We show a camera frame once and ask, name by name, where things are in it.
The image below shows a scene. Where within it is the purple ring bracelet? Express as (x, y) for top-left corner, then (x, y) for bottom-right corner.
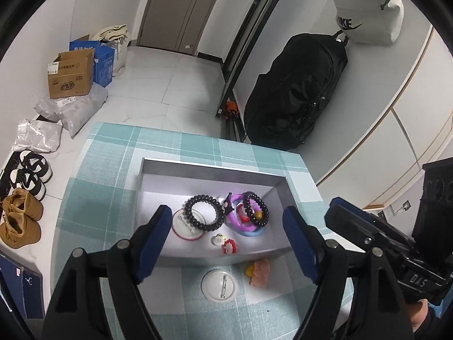
(225, 193), (264, 231)

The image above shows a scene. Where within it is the black and white sneaker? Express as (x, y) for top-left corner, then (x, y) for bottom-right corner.
(9, 168), (47, 201)
(19, 150), (54, 184)

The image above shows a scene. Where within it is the large grey plastic package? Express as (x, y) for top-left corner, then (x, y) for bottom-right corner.
(35, 83), (109, 139)

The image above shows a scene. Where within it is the person's right forearm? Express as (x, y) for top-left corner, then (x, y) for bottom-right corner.
(423, 305), (447, 340)

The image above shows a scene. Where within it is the person's right hand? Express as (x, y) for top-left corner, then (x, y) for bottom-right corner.
(403, 296), (431, 338)

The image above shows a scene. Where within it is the dark bead bracelet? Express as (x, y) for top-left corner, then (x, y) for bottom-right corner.
(242, 191), (270, 227)

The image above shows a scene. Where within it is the black backpack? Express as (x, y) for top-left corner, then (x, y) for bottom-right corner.
(243, 33), (349, 151)

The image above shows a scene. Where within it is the brown cardboard box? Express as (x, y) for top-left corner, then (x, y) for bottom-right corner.
(47, 49), (95, 100)

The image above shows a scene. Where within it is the light blue ring bracelet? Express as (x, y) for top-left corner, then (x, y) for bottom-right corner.
(234, 220), (265, 238)

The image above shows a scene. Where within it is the small white plastic package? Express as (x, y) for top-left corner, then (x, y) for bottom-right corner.
(13, 118), (63, 154)

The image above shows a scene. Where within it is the brown door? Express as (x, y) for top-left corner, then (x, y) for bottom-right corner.
(136, 0), (220, 57)

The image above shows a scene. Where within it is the brown suede boot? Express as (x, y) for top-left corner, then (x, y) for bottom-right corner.
(3, 188), (44, 222)
(0, 212), (41, 249)

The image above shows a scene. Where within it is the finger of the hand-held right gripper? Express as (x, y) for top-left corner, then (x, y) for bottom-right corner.
(325, 196), (420, 266)

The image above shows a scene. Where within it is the dark blue shoe box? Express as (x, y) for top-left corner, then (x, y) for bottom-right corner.
(0, 253), (45, 321)

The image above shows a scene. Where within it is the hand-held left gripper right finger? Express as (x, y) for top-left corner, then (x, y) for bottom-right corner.
(282, 205), (414, 340)

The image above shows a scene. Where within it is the beige waist bag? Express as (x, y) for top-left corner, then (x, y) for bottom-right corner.
(326, 0), (405, 45)

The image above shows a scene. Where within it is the white round pin badge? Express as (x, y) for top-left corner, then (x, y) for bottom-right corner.
(201, 268), (237, 302)

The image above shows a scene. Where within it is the blue cardboard box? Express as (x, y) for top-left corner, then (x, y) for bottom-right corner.
(69, 35), (117, 88)

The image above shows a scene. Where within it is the black metal stand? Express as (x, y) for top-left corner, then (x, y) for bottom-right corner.
(215, 0), (296, 142)

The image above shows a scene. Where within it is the red-rimmed white round badge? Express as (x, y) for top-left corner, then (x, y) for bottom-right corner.
(172, 208), (206, 240)

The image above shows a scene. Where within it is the cream tote bag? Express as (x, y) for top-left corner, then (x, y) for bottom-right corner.
(91, 24), (132, 78)

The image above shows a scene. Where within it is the teal checked tablecloth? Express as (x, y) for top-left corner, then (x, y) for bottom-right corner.
(51, 122), (354, 340)

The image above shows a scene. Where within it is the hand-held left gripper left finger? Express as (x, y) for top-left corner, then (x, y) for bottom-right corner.
(42, 204), (173, 340)

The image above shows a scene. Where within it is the dark cartoon figure clip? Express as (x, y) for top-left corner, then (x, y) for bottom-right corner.
(221, 192), (236, 218)

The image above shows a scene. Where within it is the black coil bracelet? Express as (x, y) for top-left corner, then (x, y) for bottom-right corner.
(183, 194), (224, 230)

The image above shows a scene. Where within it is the grey cardboard box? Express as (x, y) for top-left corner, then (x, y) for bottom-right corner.
(134, 156), (322, 268)

